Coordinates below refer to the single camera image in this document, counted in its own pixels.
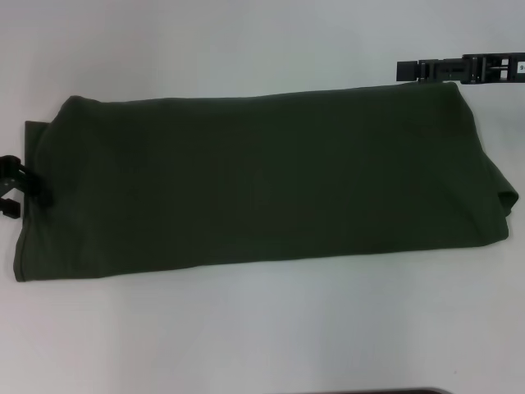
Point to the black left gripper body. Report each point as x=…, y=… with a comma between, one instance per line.
x=8, y=177

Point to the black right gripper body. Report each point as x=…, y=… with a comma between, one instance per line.
x=496, y=69

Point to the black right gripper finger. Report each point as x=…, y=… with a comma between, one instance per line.
x=430, y=70

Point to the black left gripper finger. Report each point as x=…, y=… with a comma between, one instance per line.
x=10, y=207
x=39, y=186

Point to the dark green FREE t-shirt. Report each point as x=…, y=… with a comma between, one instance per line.
x=266, y=184

